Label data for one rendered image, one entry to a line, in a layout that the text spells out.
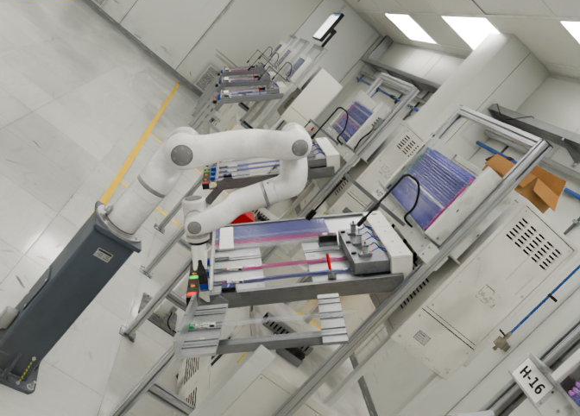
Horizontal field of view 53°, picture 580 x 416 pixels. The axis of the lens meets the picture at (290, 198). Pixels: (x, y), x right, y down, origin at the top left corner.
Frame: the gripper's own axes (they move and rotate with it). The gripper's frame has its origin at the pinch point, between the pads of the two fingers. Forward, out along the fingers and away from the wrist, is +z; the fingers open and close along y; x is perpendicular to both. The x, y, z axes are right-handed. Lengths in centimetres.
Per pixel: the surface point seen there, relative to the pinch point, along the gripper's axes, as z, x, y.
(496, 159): -20, 137, -54
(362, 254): -4, 60, 1
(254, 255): 3.1, 19.8, -22.9
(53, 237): 16, -85, -103
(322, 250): 3, 48, -21
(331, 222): 3, 57, -53
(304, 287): 3.1, 36.5, 10.0
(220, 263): 3.2, 5.9, -18.7
